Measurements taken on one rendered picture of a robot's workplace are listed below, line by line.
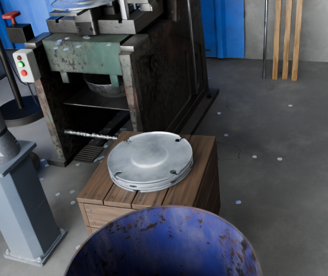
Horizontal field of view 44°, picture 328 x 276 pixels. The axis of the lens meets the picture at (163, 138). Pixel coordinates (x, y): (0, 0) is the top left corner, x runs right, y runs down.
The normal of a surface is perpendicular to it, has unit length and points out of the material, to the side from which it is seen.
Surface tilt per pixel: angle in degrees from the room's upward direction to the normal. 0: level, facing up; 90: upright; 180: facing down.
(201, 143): 0
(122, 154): 0
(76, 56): 90
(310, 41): 90
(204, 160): 0
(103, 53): 90
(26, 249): 90
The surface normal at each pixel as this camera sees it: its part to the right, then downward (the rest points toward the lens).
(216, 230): -0.68, 0.44
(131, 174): -0.12, -0.83
